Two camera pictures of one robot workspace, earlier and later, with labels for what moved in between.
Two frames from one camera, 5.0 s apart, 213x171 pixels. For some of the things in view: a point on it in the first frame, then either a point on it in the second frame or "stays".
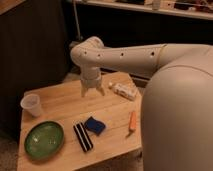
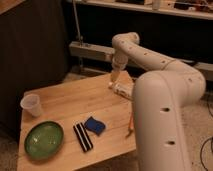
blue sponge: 95,125 stays
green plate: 44,140 stays
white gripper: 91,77 -> 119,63
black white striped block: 83,136 stays
